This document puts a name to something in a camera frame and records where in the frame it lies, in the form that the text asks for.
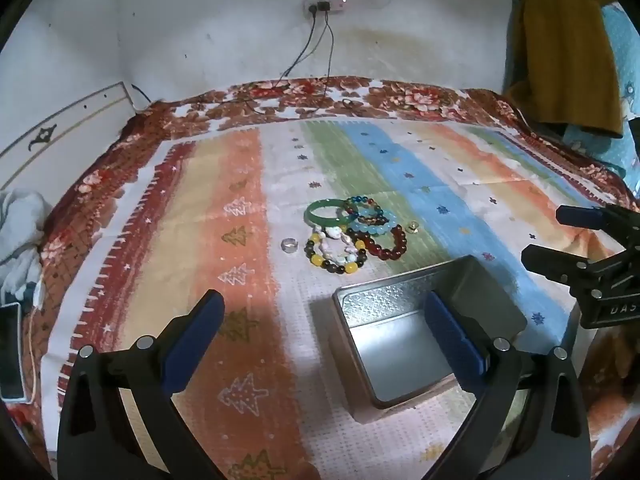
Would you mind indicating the white power strip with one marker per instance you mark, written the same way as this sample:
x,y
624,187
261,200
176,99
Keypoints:
x,y
332,6

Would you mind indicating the green jade bangle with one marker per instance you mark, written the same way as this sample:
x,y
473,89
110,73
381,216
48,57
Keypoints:
x,y
312,218

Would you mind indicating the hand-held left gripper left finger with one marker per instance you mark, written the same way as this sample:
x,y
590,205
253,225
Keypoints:
x,y
195,345

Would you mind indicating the light blue printed cloth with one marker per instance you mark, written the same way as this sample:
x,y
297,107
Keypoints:
x,y
622,50

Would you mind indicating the silver metal tin box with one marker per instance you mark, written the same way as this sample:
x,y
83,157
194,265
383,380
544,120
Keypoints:
x,y
390,345

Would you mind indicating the mustard yellow cloth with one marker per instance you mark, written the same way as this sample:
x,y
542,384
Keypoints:
x,y
565,50

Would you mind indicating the striped colourful mat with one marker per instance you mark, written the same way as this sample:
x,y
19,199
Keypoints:
x,y
200,210

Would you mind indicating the black phone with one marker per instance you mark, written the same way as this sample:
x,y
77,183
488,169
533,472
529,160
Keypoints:
x,y
10,350

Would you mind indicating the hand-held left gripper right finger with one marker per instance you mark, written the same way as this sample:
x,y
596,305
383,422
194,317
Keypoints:
x,y
455,345

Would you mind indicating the small gold charm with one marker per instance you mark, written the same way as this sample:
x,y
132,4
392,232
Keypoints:
x,y
413,227

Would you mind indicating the red floral blanket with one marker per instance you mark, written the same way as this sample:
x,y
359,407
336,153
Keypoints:
x,y
400,95

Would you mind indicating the white headboard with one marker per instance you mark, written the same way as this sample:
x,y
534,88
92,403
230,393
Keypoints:
x,y
65,120

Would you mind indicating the grey white crumpled cloth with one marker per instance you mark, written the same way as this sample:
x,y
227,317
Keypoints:
x,y
20,230

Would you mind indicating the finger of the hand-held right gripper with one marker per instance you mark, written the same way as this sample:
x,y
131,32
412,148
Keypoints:
x,y
550,260
580,216

